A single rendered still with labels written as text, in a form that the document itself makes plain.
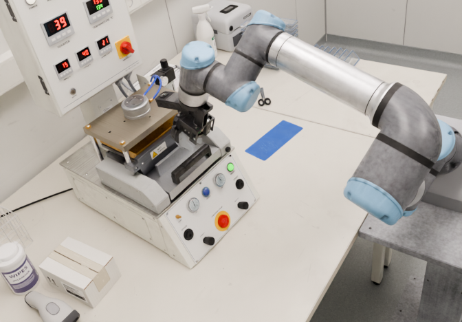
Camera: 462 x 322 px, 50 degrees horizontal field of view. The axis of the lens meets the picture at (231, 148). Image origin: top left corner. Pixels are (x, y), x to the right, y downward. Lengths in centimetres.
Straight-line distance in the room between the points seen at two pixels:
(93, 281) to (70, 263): 10
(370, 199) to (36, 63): 91
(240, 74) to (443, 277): 109
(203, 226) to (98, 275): 32
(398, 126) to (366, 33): 292
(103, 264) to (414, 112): 91
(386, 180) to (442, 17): 275
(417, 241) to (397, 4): 241
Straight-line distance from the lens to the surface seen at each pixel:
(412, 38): 374
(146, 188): 136
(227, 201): 151
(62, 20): 140
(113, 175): 144
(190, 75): 112
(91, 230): 167
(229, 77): 108
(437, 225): 155
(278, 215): 155
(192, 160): 139
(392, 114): 95
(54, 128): 201
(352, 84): 99
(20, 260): 151
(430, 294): 195
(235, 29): 232
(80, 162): 165
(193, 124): 124
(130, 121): 143
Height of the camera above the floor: 188
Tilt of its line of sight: 39 degrees down
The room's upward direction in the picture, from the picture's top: 10 degrees counter-clockwise
